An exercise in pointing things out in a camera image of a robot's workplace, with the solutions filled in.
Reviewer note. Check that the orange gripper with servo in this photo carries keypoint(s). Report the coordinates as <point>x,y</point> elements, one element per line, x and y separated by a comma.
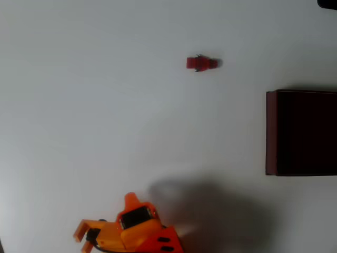
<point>135,217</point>

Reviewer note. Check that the small red toy figure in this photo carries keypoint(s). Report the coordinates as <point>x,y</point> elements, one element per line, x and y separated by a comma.
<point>200,63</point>

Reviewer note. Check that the dark brown box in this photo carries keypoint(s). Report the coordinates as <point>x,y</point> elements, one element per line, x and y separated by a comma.
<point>302,134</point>

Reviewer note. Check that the black object at table edge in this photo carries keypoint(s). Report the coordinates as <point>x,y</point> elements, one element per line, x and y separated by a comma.
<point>327,3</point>

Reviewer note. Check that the orange camera mount bracket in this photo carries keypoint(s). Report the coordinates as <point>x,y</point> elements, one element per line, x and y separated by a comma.
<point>108,232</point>

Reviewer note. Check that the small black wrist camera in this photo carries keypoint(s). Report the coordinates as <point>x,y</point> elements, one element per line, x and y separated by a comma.
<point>92,234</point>

